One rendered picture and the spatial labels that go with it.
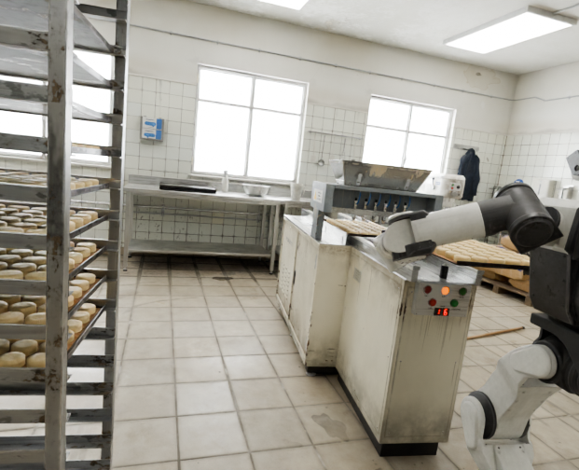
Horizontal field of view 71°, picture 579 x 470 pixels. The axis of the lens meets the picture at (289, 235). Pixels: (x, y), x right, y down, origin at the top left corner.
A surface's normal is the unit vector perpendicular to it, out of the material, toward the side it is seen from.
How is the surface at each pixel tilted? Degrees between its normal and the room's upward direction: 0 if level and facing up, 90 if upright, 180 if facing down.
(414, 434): 90
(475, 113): 90
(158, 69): 90
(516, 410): 115
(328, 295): 90
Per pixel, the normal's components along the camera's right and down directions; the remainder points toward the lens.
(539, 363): -0.98, -0.07
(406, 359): 0.17, 0.18
